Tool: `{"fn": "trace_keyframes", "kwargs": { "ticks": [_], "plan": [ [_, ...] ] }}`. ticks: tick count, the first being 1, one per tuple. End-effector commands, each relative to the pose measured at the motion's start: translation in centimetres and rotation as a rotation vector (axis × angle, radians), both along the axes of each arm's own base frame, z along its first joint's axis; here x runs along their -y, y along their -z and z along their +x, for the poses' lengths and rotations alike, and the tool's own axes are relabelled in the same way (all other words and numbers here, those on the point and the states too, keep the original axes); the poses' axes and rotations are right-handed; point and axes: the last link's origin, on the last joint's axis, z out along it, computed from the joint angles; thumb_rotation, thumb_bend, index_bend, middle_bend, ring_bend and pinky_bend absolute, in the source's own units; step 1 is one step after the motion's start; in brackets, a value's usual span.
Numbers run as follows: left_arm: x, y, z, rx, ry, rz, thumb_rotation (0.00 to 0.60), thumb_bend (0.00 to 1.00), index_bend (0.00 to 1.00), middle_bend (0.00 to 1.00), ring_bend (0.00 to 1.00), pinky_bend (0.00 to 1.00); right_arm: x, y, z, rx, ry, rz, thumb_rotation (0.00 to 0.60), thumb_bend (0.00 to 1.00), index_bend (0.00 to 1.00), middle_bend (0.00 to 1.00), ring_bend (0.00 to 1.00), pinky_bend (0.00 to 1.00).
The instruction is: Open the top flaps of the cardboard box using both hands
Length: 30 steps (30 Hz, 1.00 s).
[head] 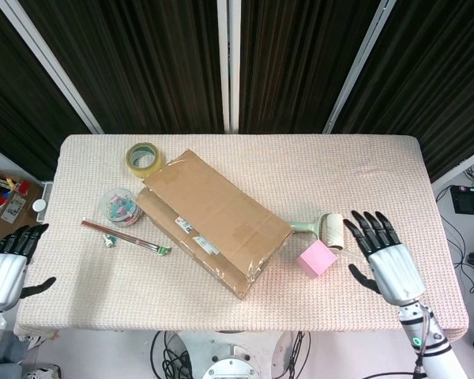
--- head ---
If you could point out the pink foam cube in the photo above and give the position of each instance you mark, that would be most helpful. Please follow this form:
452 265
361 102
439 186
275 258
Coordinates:
316 260

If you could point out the clear jar of clips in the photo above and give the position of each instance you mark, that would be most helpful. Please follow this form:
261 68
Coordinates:
120 207

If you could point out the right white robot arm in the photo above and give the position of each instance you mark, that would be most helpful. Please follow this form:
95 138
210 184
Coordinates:
430 347

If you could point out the brown cardboard box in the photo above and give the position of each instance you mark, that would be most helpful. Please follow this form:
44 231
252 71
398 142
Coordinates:
217 213

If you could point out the small green white clip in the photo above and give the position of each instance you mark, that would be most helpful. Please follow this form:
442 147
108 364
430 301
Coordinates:
110 240

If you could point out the dark curtain panel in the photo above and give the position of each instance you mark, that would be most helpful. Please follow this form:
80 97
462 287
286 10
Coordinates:
16 98
142 59
300 59
438 79

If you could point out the clear plastic tube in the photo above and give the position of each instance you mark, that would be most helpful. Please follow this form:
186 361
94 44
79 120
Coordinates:
345 253

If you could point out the open cardboard box with labels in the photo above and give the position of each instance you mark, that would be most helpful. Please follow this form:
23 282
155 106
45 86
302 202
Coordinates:
19 233

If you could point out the yellow packing tape roll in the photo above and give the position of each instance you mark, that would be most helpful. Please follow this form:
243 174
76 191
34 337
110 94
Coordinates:
142 167

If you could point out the white round cap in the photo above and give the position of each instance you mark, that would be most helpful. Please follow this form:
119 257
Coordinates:
39 205

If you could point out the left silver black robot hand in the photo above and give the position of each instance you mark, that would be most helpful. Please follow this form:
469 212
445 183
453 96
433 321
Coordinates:
4 272

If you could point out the pink waffle tablecloth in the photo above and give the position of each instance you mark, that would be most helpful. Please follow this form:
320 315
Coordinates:
339 177

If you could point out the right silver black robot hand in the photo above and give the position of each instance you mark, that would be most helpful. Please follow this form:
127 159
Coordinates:
395 268

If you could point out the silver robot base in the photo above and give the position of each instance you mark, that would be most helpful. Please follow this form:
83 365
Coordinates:
231 363

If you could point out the black electronic device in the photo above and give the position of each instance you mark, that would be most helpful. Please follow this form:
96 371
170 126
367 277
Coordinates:
468 201

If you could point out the white frame post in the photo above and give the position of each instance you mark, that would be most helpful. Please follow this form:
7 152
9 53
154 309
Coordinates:
361 59
223 59
52 59

